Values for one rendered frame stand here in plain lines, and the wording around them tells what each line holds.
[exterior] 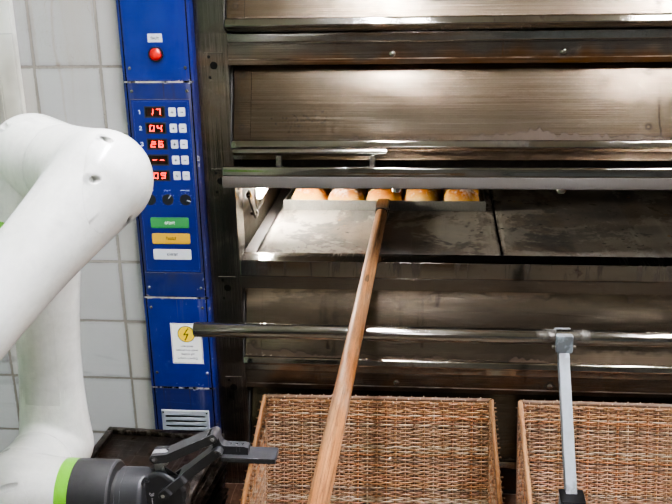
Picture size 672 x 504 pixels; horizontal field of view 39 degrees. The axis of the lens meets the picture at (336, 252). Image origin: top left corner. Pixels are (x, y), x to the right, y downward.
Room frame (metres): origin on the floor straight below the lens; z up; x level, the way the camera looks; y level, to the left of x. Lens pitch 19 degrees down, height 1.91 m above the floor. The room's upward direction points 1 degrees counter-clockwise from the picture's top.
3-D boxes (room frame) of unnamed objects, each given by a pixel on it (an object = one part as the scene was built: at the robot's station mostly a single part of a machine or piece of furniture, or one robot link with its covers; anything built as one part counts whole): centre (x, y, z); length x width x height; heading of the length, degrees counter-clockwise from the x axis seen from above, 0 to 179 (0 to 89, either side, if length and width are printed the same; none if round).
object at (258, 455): (1.08, 0.12, 1.27); 0.07 x 0.03 x 0.01; 83
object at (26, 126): (1.26, 0.40, 1.59); 0.13 x 0.12 x 0.18; 47
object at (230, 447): (1.09, 0.14, 1.28); 0.05 x 0.01 x 0.03; 83
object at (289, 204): (2.66, -0.15, 1.20); 0.55 x 0.36 x 0.03; 83
